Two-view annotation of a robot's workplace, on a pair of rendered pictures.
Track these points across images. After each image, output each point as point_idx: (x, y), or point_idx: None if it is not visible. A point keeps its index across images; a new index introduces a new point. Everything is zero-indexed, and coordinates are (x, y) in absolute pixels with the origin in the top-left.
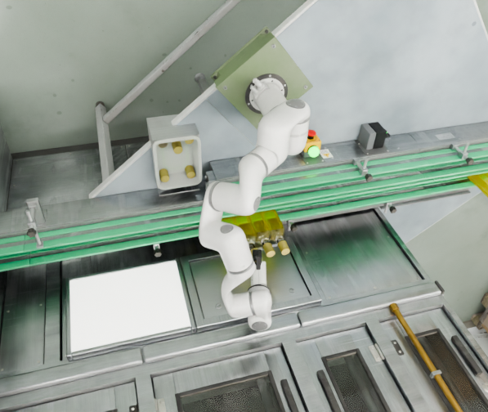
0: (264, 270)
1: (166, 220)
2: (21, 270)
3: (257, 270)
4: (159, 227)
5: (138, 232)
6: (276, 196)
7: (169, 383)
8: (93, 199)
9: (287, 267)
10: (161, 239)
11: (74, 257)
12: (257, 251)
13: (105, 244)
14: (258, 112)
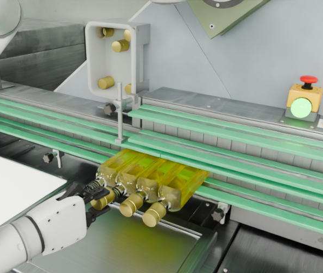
0: (60, 206)
1: (74, 125)
2: None
3: (54, 200)
4: (58, 127)
5: (39, 123)
6: (211, 153)
7: None
8: (51, 91)
9: (164, 262)
10: (64, 147)
11: None
12: (100, 188)
13: (24, 130)
14: (210, 3)
